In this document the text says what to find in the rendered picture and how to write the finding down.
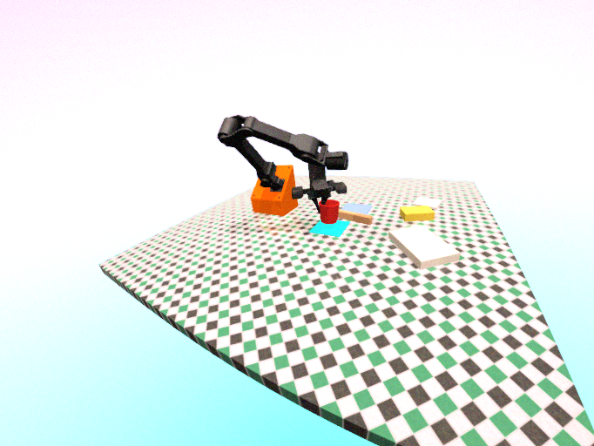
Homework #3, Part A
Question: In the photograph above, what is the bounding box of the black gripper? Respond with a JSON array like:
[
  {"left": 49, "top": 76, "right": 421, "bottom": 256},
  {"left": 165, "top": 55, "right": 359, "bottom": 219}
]
[{"left": 292, "top": 170, "right": 347, "bottom": 213}]

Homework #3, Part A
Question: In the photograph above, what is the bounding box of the yellow rectangular block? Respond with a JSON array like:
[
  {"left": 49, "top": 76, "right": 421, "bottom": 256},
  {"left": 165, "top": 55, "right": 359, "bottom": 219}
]
[{"left": 400, "top": 206, "right": 435, "bottom": 221}]

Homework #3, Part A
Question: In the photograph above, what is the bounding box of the brown wooden plank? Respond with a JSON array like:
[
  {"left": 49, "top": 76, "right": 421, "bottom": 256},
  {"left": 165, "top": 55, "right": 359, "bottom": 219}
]
[{"left": 338, "top": 209, "right": 373, "bottom": 225}]

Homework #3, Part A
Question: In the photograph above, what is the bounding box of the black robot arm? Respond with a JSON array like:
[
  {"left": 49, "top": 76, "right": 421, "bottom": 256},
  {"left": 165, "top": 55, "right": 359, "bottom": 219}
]
[{"left": 217, "top": 115, "right": 349, "bottom": 199}]

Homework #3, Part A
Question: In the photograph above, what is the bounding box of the red cup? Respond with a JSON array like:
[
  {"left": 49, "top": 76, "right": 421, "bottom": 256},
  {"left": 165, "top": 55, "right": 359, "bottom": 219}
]
[{"left": 319, "top": 199, "right": 340, "bottom": 224}]

